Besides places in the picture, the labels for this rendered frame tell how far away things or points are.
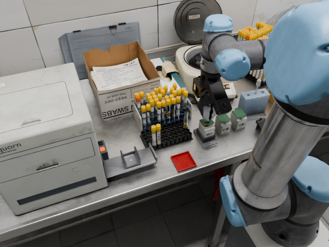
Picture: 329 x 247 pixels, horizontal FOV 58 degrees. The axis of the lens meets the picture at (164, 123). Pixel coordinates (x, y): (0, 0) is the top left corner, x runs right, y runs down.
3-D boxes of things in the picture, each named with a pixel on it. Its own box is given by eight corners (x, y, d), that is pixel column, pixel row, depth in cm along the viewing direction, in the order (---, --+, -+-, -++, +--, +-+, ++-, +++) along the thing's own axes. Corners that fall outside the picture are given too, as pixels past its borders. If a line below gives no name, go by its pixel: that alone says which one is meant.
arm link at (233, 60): (269, 53, 69) (251, 30, 76) (222, 58, 67) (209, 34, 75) (261, 80, 74) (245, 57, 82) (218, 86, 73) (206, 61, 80)
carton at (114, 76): (102, 123, 114) (95, 92, 103) (87, 81, 133) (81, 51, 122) (162, 107, 120) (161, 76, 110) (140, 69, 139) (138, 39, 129)
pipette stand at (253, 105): (242, 121, 114) (247, 102, 107) (234, 110, 119) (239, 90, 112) (266, 116, 116) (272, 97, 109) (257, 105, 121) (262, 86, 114)
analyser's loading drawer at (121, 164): (96, 184, 92) (93, 174, 89) (91, 168, 97) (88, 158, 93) (157, 164, 97) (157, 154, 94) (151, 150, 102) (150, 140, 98)
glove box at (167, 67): (162, 106, 121) (162, 87, 114) (143, 74, 137) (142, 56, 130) (190, 99, 124) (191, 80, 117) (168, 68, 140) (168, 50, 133)
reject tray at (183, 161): (178, 172, 98) (178, 171, 97) (170, 157, 102) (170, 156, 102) (197, 166, 99) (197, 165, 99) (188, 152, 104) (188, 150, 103)
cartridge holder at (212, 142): (203, 149, 105) (204, 142, 102) (193, 132, 111) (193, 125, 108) (217, 145, 106) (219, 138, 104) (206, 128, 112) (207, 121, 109)
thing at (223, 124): (220, 136, 109) (222, 123, 104) (213, 128, 112) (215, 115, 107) (229, 134, 110) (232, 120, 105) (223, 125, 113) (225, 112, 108)
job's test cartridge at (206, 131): (203, 141, 105) (205, 129, 101) (197, 133, 108) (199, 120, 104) (213, 138, 106) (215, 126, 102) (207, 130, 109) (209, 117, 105)
